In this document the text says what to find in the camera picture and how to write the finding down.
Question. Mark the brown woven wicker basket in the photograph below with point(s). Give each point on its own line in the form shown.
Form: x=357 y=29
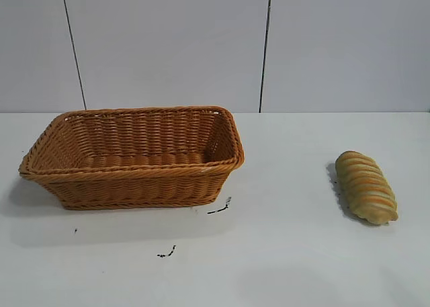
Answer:
x=134 y=186

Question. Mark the long striped bread loaf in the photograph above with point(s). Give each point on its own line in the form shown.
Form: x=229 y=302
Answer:
x=366 y=189

